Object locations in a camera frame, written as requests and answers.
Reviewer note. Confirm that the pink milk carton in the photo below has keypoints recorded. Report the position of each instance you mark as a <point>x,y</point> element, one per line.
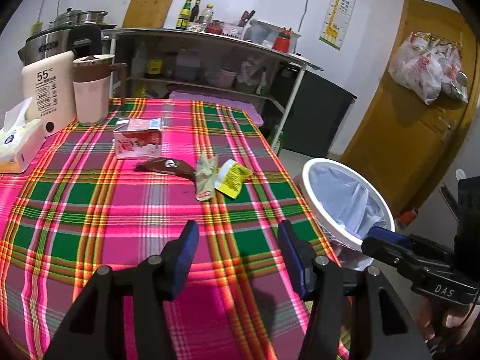
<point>138,138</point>

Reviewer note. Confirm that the clear oil bottle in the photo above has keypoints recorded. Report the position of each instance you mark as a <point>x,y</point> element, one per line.
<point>206,15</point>

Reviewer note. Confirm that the wooden cutting board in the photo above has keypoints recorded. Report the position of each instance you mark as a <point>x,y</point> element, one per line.
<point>149,14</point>

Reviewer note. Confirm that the clear plastic container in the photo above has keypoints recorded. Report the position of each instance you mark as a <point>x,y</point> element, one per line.
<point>262,33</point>

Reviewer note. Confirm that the white bin liner bag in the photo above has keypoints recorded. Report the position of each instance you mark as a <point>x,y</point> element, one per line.
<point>347,198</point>

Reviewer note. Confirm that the right hand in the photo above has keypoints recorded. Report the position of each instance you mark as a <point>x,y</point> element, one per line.
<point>453,321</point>

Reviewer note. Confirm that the brown snack wrapper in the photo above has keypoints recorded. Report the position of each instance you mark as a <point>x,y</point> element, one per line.
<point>168,166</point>

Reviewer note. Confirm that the metal kitchen shelf unit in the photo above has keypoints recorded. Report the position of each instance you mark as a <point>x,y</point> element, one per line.
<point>214,65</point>

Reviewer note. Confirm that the white tissue box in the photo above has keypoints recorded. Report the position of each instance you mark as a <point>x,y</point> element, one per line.
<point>21,139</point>

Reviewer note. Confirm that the beige wrapper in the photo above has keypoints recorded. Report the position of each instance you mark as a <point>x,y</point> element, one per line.
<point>205,177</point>

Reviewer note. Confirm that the black cabinet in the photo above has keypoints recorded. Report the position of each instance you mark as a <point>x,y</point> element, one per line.
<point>315,116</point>

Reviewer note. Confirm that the steel steamer pot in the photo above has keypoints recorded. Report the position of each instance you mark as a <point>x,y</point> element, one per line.
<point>77,17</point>

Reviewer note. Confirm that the white water warmer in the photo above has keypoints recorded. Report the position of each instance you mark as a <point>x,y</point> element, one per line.
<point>48,82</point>

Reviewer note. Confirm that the wooden door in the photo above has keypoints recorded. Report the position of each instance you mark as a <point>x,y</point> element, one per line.
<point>403,146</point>

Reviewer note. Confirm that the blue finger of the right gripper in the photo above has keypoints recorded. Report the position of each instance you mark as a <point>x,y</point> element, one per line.
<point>385,235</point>
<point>393,252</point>

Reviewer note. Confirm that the pink plaid tablecloth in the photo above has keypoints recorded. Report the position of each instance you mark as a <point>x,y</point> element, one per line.
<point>78,207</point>

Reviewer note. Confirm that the plastic bags on door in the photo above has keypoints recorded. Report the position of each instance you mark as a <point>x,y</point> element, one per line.
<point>429,66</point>

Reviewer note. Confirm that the pink brown jug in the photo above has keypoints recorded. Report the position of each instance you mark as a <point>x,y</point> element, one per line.
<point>91,78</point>

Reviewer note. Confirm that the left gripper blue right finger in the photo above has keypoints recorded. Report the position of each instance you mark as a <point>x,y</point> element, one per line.
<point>298,256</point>

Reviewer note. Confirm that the red thermos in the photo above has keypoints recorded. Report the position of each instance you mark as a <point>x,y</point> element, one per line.
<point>282,41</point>

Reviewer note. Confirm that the giraffe height chart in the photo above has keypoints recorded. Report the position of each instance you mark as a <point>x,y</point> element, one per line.
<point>336,22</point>

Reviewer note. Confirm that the steel electric kettle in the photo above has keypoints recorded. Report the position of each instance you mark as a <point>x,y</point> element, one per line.
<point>83,40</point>

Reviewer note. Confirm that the yellow white wrapper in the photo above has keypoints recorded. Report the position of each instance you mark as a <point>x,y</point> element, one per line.
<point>230,178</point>

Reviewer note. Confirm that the dark sauce bottle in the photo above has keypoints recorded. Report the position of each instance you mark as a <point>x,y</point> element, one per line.
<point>194,13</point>

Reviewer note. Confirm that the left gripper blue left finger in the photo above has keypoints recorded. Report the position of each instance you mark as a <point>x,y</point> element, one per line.
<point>178,256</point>

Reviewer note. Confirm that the green sauce bottle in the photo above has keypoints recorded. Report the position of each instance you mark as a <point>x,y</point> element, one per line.
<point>184,16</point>

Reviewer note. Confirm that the white trash bin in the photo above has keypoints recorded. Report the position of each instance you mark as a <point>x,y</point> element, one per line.
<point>347,202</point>

